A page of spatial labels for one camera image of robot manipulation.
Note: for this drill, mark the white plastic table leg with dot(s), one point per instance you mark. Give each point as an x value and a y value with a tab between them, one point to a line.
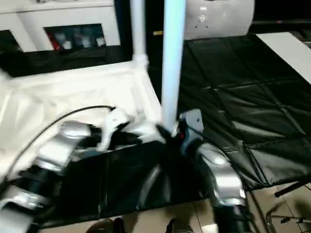
5	75
172	72
139	29

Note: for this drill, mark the white plastic table top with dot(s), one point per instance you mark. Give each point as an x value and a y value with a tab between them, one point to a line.
73	85

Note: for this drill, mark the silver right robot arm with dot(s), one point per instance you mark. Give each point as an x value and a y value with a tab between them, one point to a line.
223	174

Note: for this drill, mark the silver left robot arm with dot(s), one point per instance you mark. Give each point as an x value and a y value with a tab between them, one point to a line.
56	150

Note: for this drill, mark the black work mat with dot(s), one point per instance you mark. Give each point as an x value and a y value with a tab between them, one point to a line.
243	85

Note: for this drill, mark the dark left robot foot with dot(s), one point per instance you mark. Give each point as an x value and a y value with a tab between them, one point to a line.
104	225

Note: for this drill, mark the small yellow label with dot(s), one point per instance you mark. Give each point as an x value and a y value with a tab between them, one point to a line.
157	32

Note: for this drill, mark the red box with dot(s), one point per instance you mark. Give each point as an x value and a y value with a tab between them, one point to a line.
53	42

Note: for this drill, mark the grey printed cushion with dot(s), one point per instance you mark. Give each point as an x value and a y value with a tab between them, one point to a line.
223	19

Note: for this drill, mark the white flat board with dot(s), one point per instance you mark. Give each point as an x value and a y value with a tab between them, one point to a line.
286	53

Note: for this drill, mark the white glass-door cabinet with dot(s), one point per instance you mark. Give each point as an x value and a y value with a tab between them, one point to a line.
60	14

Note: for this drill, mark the black glossy low shelf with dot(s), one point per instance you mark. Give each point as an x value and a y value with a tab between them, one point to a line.
279	22

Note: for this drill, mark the grey metal tube frame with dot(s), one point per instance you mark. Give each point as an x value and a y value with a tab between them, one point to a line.
269	218

